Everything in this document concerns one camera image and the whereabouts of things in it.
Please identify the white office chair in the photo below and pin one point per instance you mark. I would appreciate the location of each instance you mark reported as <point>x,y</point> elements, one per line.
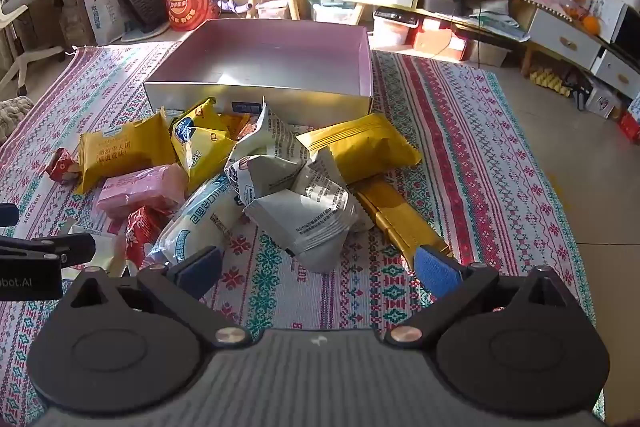
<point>22,7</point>

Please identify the white cardboard box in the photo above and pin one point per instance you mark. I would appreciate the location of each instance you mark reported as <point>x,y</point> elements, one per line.
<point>607,12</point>

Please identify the white blue bread packet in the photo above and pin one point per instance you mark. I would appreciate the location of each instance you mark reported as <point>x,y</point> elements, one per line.
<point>200,217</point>

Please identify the large mustard yellow packet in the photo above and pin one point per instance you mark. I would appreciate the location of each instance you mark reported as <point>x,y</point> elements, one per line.
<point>360,147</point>

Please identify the orange biscuit packet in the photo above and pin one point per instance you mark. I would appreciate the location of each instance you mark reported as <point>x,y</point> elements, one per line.
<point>120,152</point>

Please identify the white shopping bag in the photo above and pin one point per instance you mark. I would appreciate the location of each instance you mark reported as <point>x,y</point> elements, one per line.
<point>102,19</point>

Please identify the red patterned snack packet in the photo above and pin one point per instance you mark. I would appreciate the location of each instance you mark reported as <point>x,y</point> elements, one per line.
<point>142,232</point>

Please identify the black plastic basket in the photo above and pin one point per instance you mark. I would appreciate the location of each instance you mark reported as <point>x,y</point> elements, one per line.
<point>142,2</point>

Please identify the purple plastic tube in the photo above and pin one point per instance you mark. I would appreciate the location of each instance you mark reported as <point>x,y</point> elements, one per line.
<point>237,7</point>

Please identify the small red candy packet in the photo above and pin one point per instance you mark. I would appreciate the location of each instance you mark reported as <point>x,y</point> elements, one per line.
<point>61,167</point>

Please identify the yellow white snack packet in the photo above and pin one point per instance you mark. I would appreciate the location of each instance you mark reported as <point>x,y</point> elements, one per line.
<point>200,147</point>

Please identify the clear plastic storage box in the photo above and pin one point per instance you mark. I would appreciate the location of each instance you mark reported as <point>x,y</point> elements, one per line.
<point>272,10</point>

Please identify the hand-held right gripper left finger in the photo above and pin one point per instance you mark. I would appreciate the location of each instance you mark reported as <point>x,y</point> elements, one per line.
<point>200,269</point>

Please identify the yellow egg tray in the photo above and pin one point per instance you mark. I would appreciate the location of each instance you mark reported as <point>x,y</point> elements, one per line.
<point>550,81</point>

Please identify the orange fruit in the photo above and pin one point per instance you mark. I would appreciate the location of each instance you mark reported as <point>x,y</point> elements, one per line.
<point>590,23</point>

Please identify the red box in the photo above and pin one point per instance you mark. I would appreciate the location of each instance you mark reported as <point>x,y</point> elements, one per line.
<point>440,39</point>

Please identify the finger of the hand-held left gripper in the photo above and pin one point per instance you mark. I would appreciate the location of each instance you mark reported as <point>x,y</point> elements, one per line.
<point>9,214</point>
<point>50,247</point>

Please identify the white printed carton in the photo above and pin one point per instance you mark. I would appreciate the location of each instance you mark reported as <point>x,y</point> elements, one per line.
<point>602,102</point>

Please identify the pile of papers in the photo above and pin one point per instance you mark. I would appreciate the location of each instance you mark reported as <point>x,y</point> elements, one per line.
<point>497,24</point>

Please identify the white media stand drawer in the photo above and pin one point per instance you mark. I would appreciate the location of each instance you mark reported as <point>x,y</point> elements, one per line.
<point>562,37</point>
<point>617,74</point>

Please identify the clear storage box black lid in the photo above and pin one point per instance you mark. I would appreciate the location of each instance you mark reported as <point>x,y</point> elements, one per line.
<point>395,29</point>

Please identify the cream white packet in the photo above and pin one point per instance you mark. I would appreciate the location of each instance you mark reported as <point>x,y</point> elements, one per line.
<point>107,252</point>

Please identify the grey knitted cushion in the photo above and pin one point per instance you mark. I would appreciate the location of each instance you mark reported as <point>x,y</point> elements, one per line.
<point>12,119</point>

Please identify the pink cardboard box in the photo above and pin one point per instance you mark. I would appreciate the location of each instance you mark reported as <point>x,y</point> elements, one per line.
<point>280,57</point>

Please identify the clear storage box blue lid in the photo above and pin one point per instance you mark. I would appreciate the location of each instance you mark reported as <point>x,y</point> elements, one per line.
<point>335,13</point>

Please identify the patterned woven mat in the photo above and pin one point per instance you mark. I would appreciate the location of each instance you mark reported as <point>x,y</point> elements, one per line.
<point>450,157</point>

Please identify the small orange packet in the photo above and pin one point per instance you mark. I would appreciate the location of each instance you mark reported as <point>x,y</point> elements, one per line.
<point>232,124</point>

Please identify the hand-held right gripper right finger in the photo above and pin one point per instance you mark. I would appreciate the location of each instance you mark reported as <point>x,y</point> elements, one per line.
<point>435,272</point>

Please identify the long gold bar packet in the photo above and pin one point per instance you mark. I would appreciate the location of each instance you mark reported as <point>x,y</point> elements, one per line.
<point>395,217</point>

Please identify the long wooden media stand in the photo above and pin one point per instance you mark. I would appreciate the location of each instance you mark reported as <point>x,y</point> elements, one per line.
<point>520,14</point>

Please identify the grey white pillow packet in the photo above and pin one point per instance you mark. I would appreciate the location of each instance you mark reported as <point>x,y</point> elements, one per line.
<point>310,222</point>

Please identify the pink snack packet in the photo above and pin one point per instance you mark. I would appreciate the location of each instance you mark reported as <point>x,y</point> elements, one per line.
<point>140,189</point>

